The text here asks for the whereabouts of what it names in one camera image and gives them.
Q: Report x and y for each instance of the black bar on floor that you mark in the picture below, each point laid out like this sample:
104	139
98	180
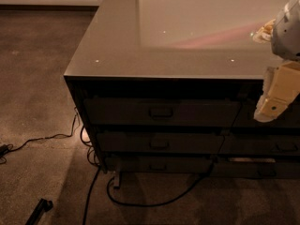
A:
42	207

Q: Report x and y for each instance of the black power adapter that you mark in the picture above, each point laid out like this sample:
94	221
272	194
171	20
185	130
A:
3	150

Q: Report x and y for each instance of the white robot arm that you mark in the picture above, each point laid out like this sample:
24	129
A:
285	41

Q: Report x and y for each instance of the dark cabinet with glossy top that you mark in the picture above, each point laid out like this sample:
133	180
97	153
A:
175	49

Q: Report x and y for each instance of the drawer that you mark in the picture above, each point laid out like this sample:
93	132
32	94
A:
174	143
267	168
261	145
161	112
290	118
158	164

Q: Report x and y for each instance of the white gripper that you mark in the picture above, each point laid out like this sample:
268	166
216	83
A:
288	32

